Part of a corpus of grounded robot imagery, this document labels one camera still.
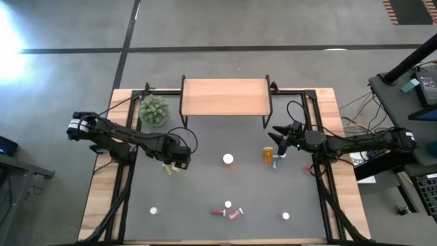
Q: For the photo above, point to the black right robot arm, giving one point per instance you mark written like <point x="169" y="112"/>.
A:
<point x="368" y="140"/>

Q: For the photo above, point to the dark floor mat striped edge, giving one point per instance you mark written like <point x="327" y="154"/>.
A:
<point x="409" y="12"/>

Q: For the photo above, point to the grey side desk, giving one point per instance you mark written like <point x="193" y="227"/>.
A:
<point x="399" y="116"/>

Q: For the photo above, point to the small red clip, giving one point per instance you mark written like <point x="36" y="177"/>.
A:
<point x="307" y="168"/>

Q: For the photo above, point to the wooden shelf black metal frame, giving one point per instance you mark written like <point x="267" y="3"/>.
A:
<point x="225" y="97"/>

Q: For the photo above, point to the small black floor object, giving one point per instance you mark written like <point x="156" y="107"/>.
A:
<point x="403" y="210"/>

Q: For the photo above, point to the wide pink pill bottle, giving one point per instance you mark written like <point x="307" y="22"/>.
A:
<point x="235" y="214"/>

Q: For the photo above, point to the black computer monitor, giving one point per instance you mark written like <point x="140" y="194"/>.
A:
<point x="426" y="115"/>

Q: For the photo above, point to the black metal table frame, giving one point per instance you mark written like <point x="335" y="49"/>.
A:
<point x="290" y="92"/>

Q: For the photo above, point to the grey table mat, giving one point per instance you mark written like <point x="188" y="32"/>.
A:
<point x="205" y="184"/>

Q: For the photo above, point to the black monitor pole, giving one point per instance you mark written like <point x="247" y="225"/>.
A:
<point x="409" y="59"/>

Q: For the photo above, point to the blue pill bottle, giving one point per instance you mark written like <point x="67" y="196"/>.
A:
<point x="274" y="165"/>

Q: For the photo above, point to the black device blue light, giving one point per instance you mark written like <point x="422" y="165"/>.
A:
<point x="8" y="147"/>

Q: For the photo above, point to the small teal box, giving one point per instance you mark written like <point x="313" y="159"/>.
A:
<point x="409" y="85"/>

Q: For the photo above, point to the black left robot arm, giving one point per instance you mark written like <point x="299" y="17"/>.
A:
<point x="112" y="131"/>

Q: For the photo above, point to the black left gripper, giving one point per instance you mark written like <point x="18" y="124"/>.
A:
<point x="177" y="153"/>

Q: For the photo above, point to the potted green succulent plant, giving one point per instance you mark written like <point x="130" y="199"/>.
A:
<point x="153" y="110"/>

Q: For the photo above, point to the black power adapter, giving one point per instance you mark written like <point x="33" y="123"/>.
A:
<point x="428" y="87"/>

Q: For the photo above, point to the white paper sheet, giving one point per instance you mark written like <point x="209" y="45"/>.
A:
<point x="365" y="176"/>

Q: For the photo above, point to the tall pink pill bottle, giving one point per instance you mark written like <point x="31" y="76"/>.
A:
<point x="228" y="204"/>

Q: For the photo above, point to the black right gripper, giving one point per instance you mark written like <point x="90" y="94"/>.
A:
<point x="297" y="140"/>

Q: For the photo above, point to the black computer keyboard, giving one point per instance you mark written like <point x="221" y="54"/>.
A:
<point x="428" y="191"/>

